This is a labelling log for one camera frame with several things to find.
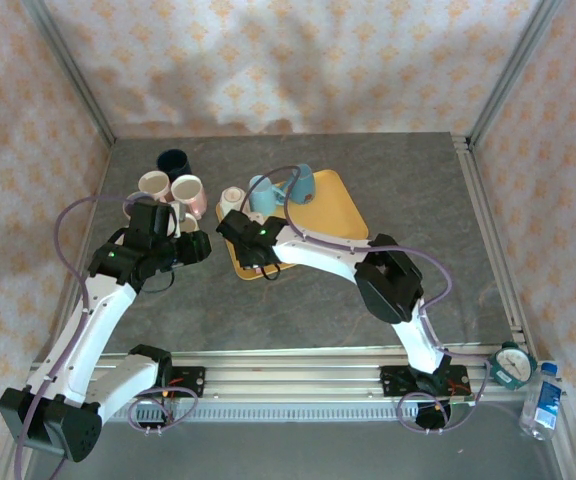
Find white faceted mug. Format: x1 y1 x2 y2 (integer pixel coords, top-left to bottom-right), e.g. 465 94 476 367
217 186 247 221

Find light blue mug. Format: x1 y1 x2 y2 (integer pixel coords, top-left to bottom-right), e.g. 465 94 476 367
246 174 285 215

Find pink mug with red base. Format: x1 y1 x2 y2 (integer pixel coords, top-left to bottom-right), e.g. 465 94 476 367
169 173 205 220

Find white speckled mug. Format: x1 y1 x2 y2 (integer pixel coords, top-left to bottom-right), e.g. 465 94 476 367
122 191 157 221

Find beige pink mug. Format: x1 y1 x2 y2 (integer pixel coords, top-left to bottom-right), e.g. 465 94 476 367
137 170 172 204

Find teal mug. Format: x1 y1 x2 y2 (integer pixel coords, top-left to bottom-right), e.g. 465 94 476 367
282 163 318 206

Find yellow tray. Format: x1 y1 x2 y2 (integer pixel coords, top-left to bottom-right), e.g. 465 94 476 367
216 168 371 283

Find navy blue mug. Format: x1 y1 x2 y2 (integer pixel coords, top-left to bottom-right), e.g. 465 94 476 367
155 148 192 181

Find grey metal panel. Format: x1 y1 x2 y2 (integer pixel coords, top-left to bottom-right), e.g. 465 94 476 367
22 419 559 480

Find green dial clock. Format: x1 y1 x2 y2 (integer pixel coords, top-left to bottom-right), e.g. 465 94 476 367
487 341 539 392

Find clear water bottle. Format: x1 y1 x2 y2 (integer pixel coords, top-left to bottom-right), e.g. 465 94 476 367
519 362 567 442

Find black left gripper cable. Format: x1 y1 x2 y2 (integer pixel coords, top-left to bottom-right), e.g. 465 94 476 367
140 269 177 295

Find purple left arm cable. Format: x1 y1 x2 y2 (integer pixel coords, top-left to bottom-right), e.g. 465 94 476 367
12 194 199 480

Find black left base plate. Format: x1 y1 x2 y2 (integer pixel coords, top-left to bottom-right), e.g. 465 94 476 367
115 366 207 401

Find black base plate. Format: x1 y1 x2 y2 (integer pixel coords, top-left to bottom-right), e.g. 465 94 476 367
378 364 469 400
115 366 207 401

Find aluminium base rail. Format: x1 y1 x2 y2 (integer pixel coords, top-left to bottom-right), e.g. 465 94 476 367
21 348 539 404

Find grey slotted cable duct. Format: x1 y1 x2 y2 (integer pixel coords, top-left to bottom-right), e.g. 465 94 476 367
42 405 529 422

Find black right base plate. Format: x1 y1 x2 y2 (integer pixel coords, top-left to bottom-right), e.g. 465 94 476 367
378 364 469 400

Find aluminium frame post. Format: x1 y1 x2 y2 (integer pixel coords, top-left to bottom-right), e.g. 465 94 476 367
467 0 567 146
20 0 117 146

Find aluminium side rail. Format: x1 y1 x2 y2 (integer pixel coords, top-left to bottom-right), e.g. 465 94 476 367
450 132 537 351

